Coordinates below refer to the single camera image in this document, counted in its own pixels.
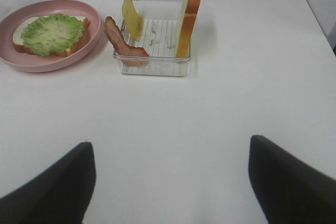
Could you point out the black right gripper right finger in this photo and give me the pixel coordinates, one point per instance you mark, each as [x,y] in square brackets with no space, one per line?
[287,189]

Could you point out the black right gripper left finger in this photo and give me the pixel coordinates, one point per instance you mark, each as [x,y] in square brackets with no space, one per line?
[60,194]

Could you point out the bacon strip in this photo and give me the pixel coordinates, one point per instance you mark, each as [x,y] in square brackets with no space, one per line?
[115,36]

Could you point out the bread slice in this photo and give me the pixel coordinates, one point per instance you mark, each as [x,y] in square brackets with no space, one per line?
[185,26]
[78,45]

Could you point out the green lettuce leaf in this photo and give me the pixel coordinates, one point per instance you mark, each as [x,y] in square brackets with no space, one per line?
[51,33]

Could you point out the yellow cheese slice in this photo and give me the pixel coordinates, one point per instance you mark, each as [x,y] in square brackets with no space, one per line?
[132,20]

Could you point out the pink round plate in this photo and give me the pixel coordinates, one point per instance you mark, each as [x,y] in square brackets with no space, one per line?
[36,63]

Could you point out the right clear plastic tray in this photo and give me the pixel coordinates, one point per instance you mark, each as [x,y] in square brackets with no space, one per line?
[158,40]

